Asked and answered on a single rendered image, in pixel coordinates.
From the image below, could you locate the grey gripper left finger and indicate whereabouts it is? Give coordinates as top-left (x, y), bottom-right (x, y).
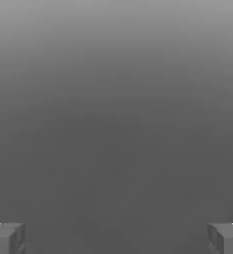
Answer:
top-left (0, 222), bottom-right (27, 254)

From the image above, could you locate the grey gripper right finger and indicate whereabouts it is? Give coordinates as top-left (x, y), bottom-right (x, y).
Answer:
top-left (207, 222), bottom-right (233, 254)

